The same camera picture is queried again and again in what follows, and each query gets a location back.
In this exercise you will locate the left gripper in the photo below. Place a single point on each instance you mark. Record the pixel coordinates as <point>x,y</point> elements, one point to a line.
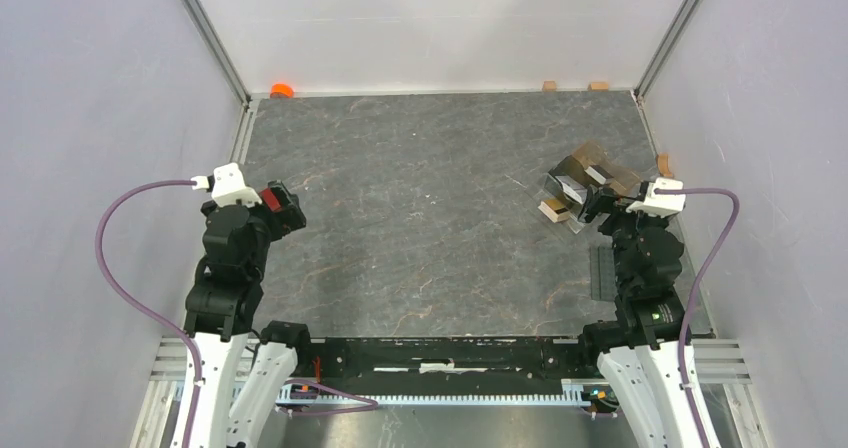
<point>290,216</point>

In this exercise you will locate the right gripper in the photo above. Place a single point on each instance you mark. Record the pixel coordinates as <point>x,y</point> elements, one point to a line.
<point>604,199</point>

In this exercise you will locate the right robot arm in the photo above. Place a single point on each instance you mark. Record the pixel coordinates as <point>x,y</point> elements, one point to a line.
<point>646,354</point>

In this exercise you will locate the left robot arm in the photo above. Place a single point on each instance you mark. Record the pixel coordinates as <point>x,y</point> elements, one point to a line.
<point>220,309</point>

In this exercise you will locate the black top card stack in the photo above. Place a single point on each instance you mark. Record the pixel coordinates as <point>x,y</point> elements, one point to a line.
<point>598,174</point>

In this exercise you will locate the white card stack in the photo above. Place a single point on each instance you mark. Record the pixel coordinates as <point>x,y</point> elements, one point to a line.
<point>572,189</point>

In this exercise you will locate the tiered acrylic card stand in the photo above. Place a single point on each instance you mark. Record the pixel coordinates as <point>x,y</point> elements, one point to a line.
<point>624,181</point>

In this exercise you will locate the gold card stack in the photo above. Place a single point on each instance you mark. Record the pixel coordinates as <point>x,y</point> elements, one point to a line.
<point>554,210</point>

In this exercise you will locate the curved wooden piece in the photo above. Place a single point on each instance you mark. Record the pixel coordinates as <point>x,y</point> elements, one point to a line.
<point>663,166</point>

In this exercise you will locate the grey studded baseplate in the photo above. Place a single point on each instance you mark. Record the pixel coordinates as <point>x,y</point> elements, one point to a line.
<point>602,274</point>

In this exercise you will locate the orange round cap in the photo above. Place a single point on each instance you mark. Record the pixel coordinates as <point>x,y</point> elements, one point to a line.
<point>281,90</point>

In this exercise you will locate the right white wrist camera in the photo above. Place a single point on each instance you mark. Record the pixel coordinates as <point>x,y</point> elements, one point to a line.
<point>659,198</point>

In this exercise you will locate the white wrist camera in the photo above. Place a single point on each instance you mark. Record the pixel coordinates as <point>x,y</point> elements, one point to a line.
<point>659,198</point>
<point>227,187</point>

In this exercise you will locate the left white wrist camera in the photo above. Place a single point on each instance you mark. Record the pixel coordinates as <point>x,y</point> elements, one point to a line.
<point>227,187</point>

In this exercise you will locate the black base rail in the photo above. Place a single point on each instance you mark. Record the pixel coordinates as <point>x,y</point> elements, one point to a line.
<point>436,366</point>

